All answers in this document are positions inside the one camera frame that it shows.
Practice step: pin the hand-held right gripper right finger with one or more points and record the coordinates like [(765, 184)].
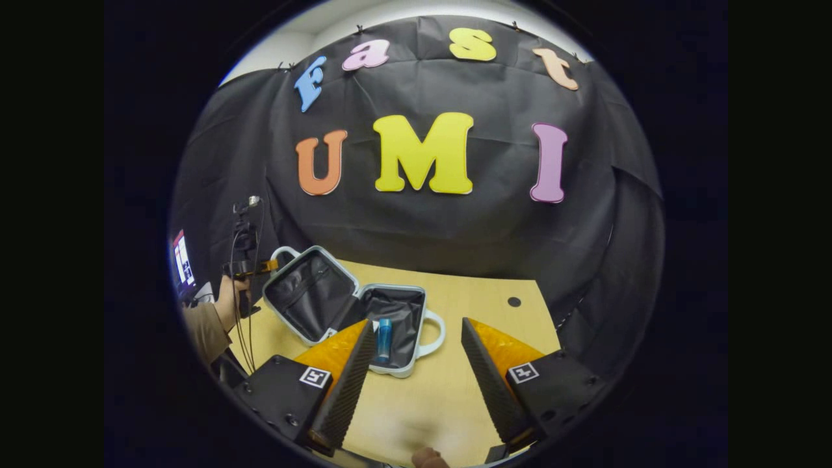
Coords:
[(491, 390)]

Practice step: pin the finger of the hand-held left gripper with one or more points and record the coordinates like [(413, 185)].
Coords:
[(268, 266)]

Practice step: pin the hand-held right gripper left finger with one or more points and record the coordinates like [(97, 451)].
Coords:
[(344, 396)]

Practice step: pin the light blue suitcase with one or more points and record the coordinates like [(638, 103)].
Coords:
[(312, 296)]

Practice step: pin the white and blue tube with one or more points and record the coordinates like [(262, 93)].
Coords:
[(384, 341)]

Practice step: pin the computer monitor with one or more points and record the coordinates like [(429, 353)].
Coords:
[(183, 260)]

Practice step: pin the black backdrop cloth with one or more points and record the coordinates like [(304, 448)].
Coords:
[(422, 227)]

